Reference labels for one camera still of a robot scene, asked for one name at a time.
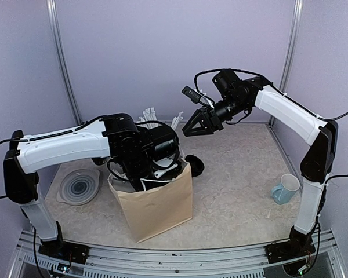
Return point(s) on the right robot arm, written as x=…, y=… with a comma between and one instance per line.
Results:
x=242, y=95

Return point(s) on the stack of black lids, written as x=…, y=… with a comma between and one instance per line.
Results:
x=197, y=166

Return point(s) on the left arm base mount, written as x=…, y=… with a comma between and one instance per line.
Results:
x=63, y=250

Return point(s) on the aluminium front rail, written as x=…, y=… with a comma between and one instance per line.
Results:
x=255, y=260

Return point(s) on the light blue ceramic mug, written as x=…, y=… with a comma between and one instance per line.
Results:
x=286, y=189

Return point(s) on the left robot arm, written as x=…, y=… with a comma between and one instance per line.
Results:
x=115, y=136

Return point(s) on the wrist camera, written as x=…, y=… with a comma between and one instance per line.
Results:
x=225, y=81
x=164, y=143

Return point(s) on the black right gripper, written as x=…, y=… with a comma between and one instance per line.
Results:
x=212, y=122

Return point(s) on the stack of paper cups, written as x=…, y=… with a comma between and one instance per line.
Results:
x=99, y=161

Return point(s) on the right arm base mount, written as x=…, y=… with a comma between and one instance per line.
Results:
x=298, y=245

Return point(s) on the brown paper takeout bag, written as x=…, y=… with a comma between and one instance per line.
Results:
x=155, y=211

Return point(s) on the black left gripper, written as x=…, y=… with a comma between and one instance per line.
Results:
x=136, y=187

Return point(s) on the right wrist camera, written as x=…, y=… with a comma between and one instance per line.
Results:
x=225, y=81

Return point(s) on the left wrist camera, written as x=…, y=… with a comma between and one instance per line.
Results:
x=164, y=143

